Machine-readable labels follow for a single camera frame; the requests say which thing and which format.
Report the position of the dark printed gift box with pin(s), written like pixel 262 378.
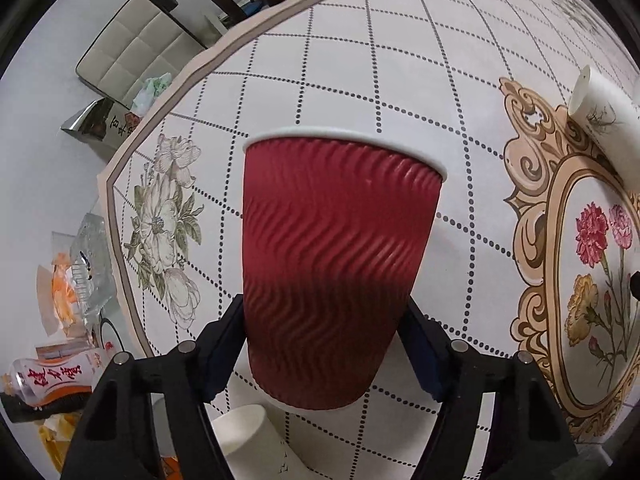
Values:
pixel 104 125

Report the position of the green white plastic bag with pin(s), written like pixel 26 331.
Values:
pixel 151 89

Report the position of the clear plastic goldfish bag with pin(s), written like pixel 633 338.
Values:
pixel 79 282

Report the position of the clear bottle red characters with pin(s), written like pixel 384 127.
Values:
pixel 40 382

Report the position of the white cup with ink plant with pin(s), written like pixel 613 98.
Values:
pixel 611 119

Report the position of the white cup with calligraphy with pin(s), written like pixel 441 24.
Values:
pixel 252 447

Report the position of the beige padded chair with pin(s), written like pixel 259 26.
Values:
pixel 142 40

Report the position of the floral printed tablecloth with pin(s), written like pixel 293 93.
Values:
pixel 534 238

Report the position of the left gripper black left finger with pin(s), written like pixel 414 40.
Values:
pixel 116 438

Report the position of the red ripple paper cup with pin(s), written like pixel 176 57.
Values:
pixel 335 226

